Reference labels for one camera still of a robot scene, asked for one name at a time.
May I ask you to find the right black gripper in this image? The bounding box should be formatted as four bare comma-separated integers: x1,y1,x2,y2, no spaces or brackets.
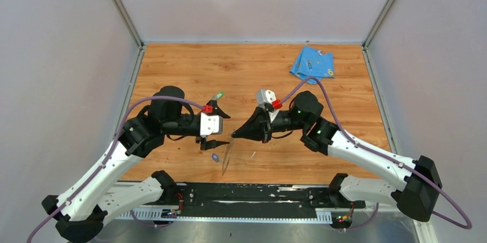
232,107,308,144

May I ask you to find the key with blue tag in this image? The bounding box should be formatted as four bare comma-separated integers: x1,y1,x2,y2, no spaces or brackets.
211,153,220,163

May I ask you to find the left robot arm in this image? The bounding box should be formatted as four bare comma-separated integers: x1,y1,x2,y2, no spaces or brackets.
41,86,227,242

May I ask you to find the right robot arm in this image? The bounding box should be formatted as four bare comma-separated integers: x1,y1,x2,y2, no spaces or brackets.
231,90,442,222

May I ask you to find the key with green tag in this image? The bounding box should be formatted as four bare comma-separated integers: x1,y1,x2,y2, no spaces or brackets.
211,91,224,101

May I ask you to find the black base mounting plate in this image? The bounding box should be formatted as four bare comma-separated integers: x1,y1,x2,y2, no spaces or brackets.
153,182,366,219

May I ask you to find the folded blue cloth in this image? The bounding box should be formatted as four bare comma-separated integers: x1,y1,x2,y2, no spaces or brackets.
289,46,335,80

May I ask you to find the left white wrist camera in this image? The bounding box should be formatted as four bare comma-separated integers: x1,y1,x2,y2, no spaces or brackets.
200,113,223,137

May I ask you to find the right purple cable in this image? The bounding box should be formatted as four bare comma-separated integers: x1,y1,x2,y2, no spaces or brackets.
271,76,473,230

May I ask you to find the white slotted cable duct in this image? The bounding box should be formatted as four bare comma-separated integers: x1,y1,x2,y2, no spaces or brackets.
93,209,333,223

